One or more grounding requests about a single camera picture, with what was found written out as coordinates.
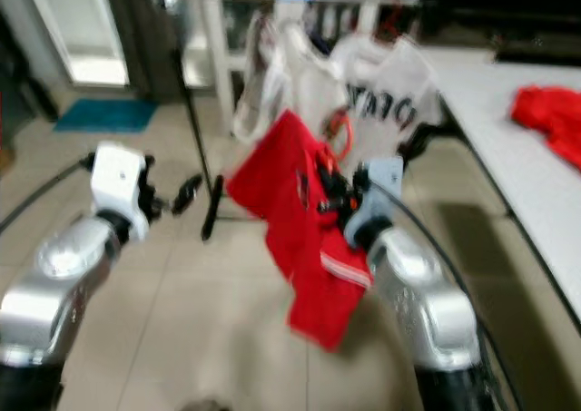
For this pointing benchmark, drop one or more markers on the red plastic hanger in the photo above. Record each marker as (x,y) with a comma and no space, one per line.
(395,25)
(349,139)

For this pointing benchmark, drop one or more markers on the red t-shirt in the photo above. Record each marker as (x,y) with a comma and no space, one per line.
(272,229)

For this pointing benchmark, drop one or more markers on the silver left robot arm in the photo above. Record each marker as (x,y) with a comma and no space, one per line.
(54,293)

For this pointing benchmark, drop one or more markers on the teal floor mat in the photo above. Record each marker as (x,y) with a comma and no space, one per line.
(106,116)

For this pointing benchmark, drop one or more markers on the white t-shirt black print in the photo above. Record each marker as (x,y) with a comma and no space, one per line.
(408,75)

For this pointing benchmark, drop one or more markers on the white glass-door cabinet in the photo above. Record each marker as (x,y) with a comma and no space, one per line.
(222,57)

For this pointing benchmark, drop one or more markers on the grey curtain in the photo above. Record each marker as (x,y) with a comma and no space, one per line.
(156,39)

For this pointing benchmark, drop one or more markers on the black desk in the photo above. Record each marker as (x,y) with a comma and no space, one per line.
(18,75)

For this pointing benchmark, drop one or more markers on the red garment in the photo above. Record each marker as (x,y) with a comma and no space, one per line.
(549,121)

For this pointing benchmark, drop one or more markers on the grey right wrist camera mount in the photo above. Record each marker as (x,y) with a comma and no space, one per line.
(381,186)

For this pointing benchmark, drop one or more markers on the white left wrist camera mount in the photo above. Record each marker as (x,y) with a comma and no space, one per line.
(118,180)

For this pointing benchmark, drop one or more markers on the black clothes rack chrome rail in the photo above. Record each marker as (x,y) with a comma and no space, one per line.
(191,84)

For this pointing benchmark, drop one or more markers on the white table black frame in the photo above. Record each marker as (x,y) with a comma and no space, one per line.
(490,157)

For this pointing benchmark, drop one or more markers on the glass door white frame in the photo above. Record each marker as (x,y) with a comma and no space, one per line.
(86,30)

